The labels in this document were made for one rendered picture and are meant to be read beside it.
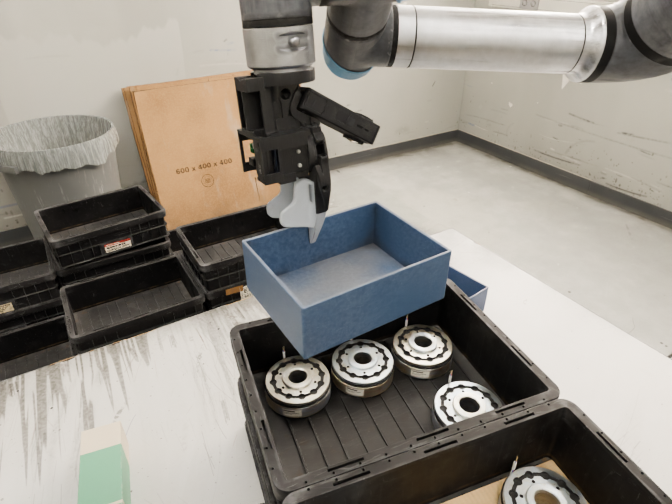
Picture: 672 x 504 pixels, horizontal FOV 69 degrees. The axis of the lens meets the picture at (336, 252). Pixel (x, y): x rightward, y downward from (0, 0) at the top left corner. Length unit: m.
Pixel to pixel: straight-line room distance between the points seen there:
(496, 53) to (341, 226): 0.30
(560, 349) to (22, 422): 1.08
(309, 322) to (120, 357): 0.71
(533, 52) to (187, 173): 2.53
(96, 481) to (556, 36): 0.89
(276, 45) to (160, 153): 2.49
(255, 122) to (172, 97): 2.44
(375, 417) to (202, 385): 0.39
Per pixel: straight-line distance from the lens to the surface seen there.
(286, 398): 0.77
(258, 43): 0.54
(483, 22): 0.70
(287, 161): 0.56
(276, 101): 0.56
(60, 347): 1.95
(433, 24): 0.67
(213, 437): 0.95
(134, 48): 3.07
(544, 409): 0.71
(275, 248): 0.61
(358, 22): 0.60
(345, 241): 0.67
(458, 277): 1.23
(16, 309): 2.01
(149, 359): 1.12
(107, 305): 1.88
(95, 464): 0.90
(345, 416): 0.79
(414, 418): 0.79
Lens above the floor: 1.44
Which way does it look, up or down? 32 degrees down
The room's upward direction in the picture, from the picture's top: straight up
